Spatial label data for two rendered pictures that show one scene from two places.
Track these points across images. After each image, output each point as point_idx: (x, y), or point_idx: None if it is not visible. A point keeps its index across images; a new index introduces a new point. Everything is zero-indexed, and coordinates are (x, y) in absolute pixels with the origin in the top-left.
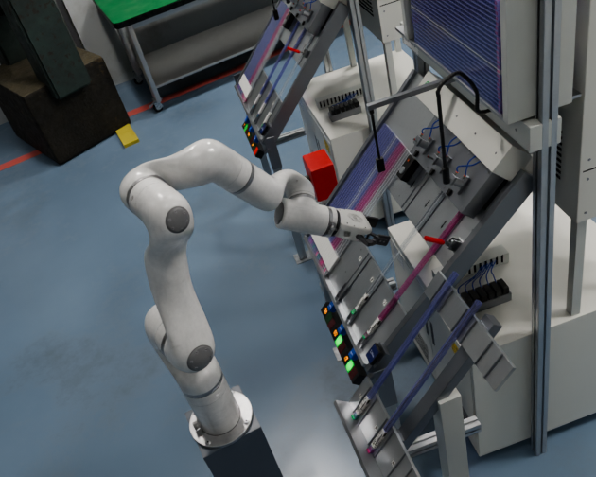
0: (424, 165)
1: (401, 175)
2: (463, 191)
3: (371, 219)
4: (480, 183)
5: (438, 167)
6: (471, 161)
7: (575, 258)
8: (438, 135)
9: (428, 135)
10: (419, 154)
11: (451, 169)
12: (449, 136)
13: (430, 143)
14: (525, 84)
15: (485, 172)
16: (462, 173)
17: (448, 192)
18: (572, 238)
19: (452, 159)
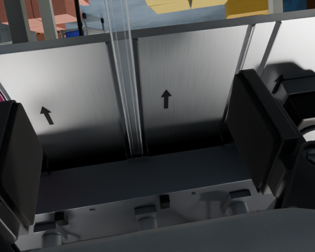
0: (210, 189)
1: (303, 126)
2: (33, 229)
3: (246, 160)
4: (21, 244)
5: (151, 215)
6: (86, 238)
7: (3, 1)
8: (220, 212)
9: (254, 201)
10: (250, 185)
11: (114, 220)
12: (186, 222)
13: (225, 209)
14: None
15: (34, 249)
16: (80, 230)
17: (57, 223)
18: (19, 38)
19: (135, 222)
